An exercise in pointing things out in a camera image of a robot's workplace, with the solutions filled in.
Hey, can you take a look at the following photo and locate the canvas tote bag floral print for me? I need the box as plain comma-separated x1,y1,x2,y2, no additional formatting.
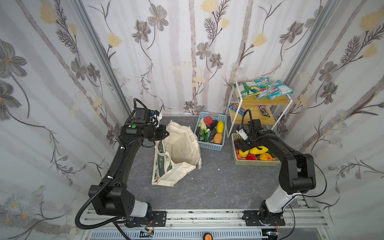
152,121,202,187

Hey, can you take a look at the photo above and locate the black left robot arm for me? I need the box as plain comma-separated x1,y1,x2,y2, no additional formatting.
89,124,170,218

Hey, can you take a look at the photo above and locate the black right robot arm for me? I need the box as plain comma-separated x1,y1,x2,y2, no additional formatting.
235,120,316,226

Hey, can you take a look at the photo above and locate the blue candy bag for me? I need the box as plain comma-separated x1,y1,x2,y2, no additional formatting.
229,104,246,116

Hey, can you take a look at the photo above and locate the purple candy bag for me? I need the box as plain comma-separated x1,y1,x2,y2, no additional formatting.
259,105,270,118

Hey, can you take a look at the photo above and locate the yellow lemon toy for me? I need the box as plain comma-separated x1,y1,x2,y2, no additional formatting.
239,150,249,159

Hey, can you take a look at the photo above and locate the red apple toy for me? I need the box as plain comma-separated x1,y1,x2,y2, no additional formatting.
246,154,258,161

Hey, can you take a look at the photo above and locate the orange mango toy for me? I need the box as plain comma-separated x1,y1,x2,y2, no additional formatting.
259,153,274,161

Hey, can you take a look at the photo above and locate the yellow squash toy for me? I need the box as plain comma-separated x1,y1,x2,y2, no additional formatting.
216,121,225,134

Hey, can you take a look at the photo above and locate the green plastic basket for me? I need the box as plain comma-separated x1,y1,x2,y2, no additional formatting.
231,133,281,167

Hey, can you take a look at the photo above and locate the orange brown potato toy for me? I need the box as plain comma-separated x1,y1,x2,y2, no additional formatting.
213,133,223,145

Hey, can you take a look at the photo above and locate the dark eggplant toy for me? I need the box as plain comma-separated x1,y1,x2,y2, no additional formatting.
207,120,218,132

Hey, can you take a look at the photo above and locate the green snack packet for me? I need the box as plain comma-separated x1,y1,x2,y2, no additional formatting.
234,81,261,99

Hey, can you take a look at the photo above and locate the teal snack packet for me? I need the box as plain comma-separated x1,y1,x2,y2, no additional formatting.
266,80,294,100

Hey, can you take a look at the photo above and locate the blue plastic basket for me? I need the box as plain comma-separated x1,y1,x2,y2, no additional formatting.
195,112,227,151

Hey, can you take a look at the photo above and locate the red bell pepper toy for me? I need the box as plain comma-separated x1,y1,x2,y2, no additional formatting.
204,116,213,127

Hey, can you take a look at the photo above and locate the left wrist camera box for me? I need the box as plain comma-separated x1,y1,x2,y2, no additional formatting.
132,108,163,126

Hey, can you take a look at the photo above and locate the white wire wooden shelf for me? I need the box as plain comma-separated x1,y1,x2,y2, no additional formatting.
225,81,293,137

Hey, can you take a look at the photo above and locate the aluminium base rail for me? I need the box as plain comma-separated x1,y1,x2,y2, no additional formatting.
82,208,335,240

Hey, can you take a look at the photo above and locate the black corrugated cable hose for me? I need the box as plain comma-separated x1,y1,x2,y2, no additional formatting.
74,146,127,230

